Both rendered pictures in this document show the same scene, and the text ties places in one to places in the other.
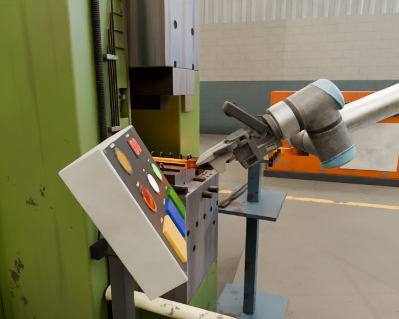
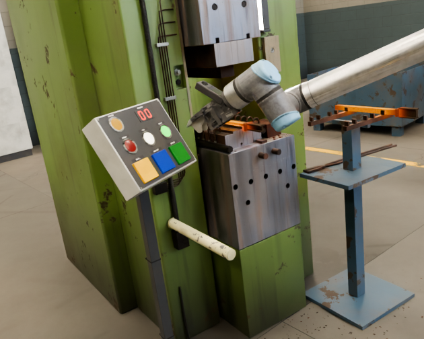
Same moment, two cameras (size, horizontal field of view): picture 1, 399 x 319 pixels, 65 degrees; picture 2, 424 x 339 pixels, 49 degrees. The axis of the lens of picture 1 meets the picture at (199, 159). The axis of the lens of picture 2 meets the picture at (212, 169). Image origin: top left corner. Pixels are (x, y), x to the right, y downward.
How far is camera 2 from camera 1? 1.12 m
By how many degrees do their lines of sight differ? 35
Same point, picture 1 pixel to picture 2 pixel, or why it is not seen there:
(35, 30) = (112, 35)
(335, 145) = (270, 113)
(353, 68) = not seen: outside the picture
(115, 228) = (106, 159)
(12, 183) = not seen: hidden behind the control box
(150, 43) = (193, 27)
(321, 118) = (254, 92)
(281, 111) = (227, 87)
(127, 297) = (145, 210)
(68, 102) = (129, 83)
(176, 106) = not seen: hidden behind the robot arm
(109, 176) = (99, 132)
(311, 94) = (246, 74)
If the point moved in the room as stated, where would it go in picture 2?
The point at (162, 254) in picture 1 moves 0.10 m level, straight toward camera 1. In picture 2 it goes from (126, 175) to (107, 185)
